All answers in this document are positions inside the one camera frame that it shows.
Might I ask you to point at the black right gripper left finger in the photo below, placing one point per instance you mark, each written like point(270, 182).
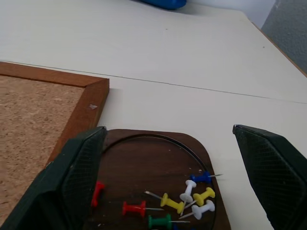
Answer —
point(60, 182)

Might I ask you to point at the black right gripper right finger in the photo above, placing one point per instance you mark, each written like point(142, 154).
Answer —
point(275, 172)

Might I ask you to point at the dark brown wooden tray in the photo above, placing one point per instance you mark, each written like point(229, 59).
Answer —
point(153, 167)

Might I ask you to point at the red pushpin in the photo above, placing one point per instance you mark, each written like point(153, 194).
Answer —
point(134, 209)
point(98, 193)

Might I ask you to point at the wooden framed cork board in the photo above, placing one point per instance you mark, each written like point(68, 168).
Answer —
point(38, 115)

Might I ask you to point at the blue pushpin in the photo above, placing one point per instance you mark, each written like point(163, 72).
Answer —
point(201, 178)

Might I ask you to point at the yellow pushpin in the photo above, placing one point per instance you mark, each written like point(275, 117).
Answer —
point(204, 196)
point(170, 203)

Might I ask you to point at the white pushpin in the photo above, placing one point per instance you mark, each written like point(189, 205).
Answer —
point(202, 209)
point(189, 190)

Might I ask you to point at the green pushpin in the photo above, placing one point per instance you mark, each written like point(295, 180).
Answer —
point(159, 221)

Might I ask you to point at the blue plastic object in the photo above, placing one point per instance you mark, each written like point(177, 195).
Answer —
point(163, 3)

